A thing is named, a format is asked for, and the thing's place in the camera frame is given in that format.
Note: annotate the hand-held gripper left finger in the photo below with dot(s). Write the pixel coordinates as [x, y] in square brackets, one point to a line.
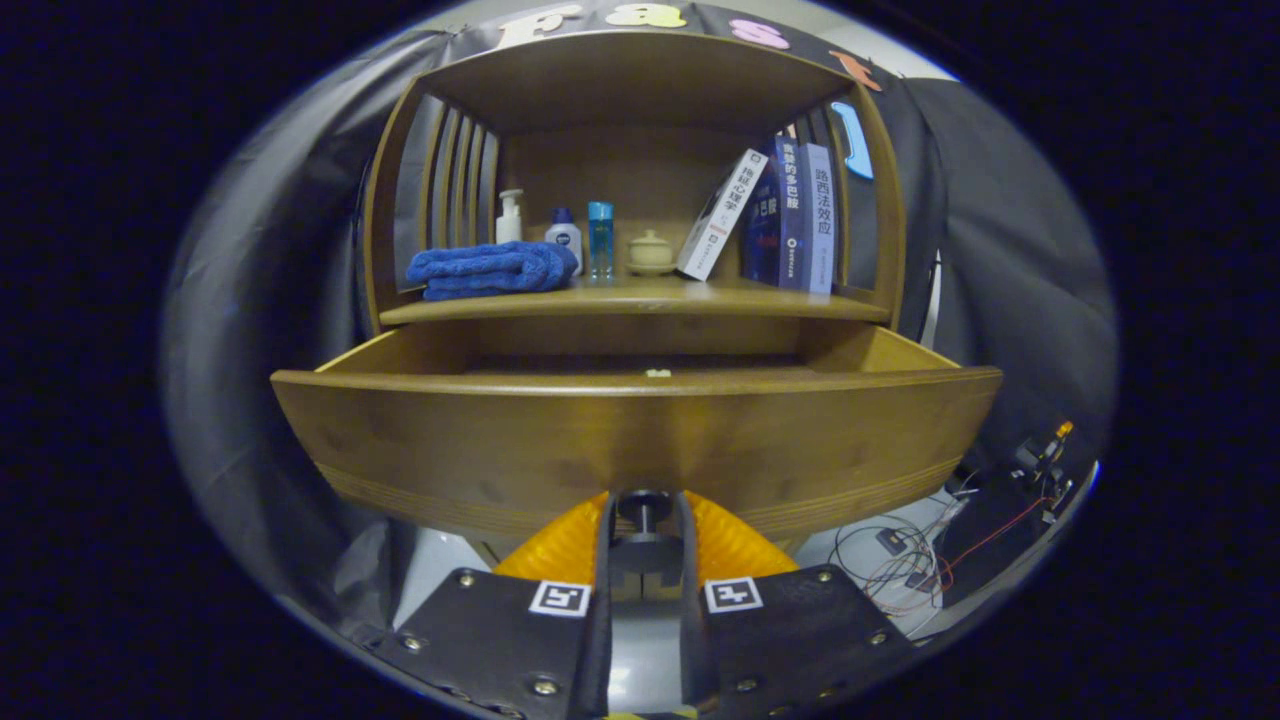
[603, 650]

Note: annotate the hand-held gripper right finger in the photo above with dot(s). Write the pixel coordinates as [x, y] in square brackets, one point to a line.
[690, 650]

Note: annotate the wooden drawer with black knob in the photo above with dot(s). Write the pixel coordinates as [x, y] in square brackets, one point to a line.
[500, 440]

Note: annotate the wooden countertop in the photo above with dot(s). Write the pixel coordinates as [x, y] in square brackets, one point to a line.
[650, 297]

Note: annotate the wooden cabinet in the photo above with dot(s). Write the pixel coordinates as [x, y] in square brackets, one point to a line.
[640, 90]

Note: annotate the black device with orange tip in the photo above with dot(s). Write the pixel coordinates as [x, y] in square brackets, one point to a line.
[1040, 465]

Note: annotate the folded blue towel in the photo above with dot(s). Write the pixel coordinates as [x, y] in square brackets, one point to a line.
[490, 270]

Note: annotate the cream lidded teacup with saucer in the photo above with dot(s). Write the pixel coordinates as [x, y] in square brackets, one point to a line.
[651, 252]

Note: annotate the clear blue bottle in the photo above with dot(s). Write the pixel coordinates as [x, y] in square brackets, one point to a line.
[600, 240]

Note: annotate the white bottle with blue cap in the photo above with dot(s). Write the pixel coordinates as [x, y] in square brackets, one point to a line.
[565, 238]

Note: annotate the white book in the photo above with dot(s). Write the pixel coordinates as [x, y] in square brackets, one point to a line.
[720, 215]

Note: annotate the white pump bottle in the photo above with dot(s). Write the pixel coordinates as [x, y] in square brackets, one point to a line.
[509, 222]

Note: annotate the dark blue book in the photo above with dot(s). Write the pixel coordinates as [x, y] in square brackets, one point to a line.
[785, 215]

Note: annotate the light blue book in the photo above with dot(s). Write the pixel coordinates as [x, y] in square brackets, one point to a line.
[820, 220]

